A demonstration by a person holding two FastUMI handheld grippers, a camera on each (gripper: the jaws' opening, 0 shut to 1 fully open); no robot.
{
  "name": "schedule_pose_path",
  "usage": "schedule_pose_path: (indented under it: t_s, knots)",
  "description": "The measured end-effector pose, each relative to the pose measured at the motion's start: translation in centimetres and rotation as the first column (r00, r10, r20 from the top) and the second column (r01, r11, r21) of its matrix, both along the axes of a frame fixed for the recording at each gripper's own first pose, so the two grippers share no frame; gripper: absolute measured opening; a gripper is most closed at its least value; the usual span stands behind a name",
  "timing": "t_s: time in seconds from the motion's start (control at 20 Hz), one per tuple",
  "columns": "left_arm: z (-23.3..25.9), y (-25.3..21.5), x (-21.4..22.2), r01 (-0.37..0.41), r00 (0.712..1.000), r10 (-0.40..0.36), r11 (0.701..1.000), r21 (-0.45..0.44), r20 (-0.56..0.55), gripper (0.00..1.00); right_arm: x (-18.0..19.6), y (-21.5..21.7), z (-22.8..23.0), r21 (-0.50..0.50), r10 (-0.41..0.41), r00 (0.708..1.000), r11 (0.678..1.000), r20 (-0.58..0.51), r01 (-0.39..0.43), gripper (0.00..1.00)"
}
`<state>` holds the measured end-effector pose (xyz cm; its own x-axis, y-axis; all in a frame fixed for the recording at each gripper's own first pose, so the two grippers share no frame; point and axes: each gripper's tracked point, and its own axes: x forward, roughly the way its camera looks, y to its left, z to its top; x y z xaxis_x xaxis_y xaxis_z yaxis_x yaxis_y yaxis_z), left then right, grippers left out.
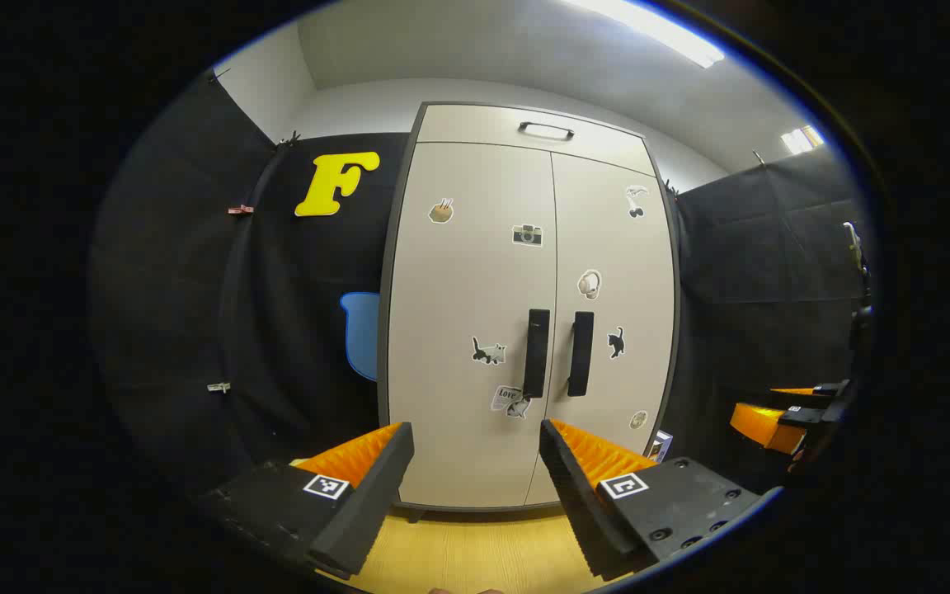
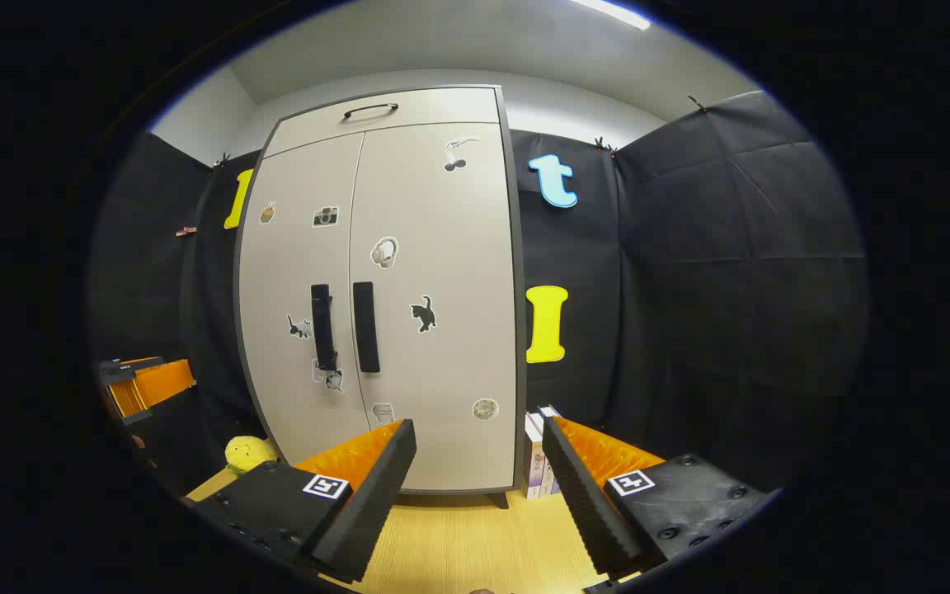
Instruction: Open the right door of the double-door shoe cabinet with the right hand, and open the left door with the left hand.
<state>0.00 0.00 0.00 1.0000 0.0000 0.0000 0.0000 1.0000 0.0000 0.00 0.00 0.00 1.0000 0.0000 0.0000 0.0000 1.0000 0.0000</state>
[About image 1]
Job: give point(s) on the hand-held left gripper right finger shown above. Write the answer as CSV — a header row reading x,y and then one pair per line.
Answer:
x,y
582,503

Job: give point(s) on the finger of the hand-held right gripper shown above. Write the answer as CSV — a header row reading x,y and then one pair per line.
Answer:
x,y
821,388
764,425

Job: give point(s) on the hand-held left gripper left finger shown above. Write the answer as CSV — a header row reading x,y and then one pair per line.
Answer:
x,y
359,511

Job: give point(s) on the grey cabinet door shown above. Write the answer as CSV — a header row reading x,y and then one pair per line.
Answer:
x,y
458,289
623,247

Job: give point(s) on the grey double-door shoe cabinet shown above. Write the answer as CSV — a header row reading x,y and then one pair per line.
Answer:
x,y
483,124

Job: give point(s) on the small white box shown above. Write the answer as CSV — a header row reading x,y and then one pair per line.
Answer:
x,y
660,445

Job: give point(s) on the black backdrop cloth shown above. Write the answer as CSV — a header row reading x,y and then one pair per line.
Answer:
x,y
195,289
755,289

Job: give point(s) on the small white clip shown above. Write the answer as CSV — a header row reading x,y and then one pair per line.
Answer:
x,y
218,386

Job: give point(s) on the small ceiling light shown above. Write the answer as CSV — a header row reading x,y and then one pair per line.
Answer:
x,y
801,139

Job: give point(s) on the small black clip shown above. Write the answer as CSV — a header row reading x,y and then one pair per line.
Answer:
x,y
289,139
669,188

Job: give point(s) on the small red clip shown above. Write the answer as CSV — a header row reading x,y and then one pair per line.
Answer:
x,y
240,209

